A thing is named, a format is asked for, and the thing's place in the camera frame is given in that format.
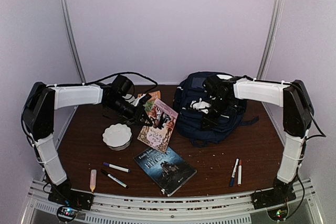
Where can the circuit board with leds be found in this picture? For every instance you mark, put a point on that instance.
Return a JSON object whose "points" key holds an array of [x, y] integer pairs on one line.
{"points": [[278, 214], [66, 213]]}

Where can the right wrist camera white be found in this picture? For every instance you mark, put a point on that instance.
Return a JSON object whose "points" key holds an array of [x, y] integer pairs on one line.
{"points": [[200, 106]]}

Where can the blue Wuthering Heights book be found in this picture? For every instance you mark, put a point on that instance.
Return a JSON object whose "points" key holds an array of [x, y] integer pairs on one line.
{"points": [[168, 170]]}

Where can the right aluminium frame post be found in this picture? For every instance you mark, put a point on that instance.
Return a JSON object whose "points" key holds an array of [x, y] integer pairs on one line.
{"points": [[270, 39]]}

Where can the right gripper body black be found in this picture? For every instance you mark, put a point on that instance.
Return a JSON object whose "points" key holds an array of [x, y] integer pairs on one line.
{"points": [[214, 120]]}

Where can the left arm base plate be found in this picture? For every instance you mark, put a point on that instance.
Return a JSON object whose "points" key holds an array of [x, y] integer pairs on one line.
{"points": [[72, 199]]}

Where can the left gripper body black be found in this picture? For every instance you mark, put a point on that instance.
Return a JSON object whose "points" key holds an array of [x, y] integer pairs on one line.
{"points": [[139, 108]]}

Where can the black capped white marker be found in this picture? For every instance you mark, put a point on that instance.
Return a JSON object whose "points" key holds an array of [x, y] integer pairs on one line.
{"points": [[114, 178]]}

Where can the blue capped white marker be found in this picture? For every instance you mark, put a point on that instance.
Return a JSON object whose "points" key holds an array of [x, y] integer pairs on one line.
{"points": [[234, 172]]}

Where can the pink glue tube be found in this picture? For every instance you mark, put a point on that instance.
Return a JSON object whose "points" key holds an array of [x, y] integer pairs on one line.
{"points": [[93, 180]]}

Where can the aluminium frame post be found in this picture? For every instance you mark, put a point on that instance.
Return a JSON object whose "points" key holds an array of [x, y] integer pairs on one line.
{"points": [[71, 40], [270, 39]]}

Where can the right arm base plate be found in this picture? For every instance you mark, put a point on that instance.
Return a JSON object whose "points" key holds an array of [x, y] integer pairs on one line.
{"points": [[269, 198]]}

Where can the left circuit board with leds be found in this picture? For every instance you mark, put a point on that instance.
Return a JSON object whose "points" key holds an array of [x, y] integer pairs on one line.
{"points": [[66, 213]]}

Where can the brown capped white marker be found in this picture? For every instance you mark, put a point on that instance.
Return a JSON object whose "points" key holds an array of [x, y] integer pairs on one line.
{"points": [[239, 182]]}

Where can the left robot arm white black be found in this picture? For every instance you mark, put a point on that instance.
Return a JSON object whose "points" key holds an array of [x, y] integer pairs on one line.
{"points": [[37, 117]]}

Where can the purple capped white marker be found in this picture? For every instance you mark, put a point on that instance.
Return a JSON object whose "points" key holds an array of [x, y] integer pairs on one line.
{"points": [[126, 170]]}

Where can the navy blue student backpack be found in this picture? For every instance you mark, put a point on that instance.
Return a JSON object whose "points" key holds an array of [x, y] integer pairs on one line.
{"points": [[203, 85]]}

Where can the right circuit board with leds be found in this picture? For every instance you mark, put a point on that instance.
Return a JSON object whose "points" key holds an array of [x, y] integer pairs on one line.
{"points": [[278, 214]]}

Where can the pink illustrated paperback book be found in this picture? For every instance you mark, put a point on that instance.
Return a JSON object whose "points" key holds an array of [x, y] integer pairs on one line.
{"points": [[158, 135]]}

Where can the front aluminium rail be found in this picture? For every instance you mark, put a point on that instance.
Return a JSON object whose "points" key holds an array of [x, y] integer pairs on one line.
{"points": [[230, 208]]}

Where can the orange paperback book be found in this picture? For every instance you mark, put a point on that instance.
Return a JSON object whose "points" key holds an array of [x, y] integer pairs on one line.
{"points": [[154, 95]]}

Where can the left aluminium frame post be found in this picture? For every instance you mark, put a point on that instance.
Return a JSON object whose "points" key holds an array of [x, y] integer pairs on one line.
{"points": [[71, 40]]}

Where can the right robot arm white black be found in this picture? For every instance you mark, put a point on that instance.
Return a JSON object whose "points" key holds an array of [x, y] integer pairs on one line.
{"points": [[297, 117]]}

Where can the white scalloped ceramic bowl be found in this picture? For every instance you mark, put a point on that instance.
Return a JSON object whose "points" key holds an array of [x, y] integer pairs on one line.
{"points": [[117, 137]]}

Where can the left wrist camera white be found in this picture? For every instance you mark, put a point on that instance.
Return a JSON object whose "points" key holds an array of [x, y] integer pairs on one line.
{"points": [[142, 99]]}

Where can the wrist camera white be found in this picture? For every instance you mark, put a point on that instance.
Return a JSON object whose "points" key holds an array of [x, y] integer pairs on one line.
{"points": [[200, 106], [142, 99]]}

